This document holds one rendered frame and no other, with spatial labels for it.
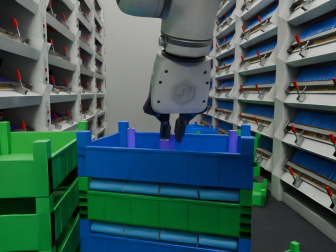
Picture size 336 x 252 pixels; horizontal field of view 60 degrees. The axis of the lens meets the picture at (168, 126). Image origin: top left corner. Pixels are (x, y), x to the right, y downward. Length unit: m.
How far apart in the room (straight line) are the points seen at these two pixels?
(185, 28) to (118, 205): 0.31
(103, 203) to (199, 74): 0.28
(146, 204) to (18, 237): 0.20
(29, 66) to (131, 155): 1.04
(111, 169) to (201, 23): 0.28
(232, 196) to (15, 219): 0.32
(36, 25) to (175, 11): 1.09
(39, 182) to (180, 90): 0.26
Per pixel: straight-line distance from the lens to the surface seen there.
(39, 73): 1.45
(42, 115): 1.45
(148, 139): 0.69
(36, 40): 1.47
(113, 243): 0.56
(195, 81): 0.49
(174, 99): 0.50
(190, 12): 0.44
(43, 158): 0.45
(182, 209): 0.50
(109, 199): 0.53
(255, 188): 1.71
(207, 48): 0.48
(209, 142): 0.66
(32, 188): 0.46
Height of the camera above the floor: 0.55
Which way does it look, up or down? 7 degrees down
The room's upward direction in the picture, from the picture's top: straight up
